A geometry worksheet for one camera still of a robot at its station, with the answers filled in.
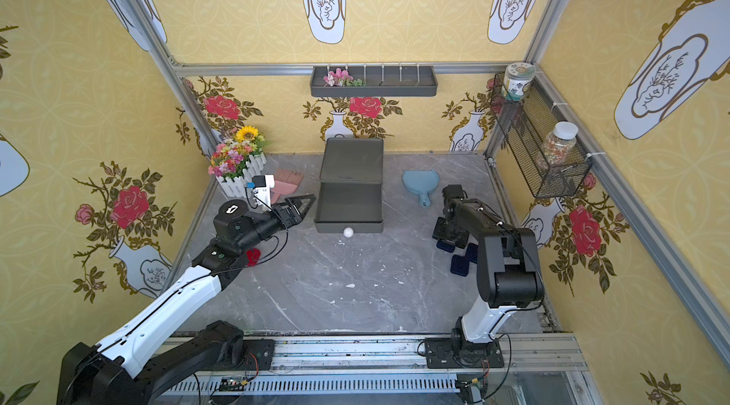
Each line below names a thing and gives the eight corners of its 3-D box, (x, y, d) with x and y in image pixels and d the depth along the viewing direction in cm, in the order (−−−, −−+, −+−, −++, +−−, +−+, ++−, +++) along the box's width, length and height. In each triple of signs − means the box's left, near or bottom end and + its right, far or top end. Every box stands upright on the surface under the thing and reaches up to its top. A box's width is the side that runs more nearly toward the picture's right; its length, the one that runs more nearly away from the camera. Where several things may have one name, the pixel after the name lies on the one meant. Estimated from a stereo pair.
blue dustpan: (405, 206, 107) (406, 202, 105) (402, 175, 117) (403, 170, 115) (442, 206, 107) (444, 202, 105) (436, 175, 117) (437, 170, 115)
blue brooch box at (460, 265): (450, 273, 90) (452, 269, 88) (451, 257, 94) (453, 254, 92) (466, 276, 90) (468, 273, 88) (467, 261, 93) (469, 257, 91)
